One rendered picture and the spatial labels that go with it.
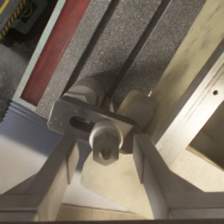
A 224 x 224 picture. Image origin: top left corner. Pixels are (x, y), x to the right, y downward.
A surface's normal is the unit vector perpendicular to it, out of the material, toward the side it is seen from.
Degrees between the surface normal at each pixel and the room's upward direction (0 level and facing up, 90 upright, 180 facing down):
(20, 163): 61
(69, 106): 0
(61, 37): 0
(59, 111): 0
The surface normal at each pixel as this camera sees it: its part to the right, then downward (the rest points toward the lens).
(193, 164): 0.03, 0.25
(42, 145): 0.47, -0.61
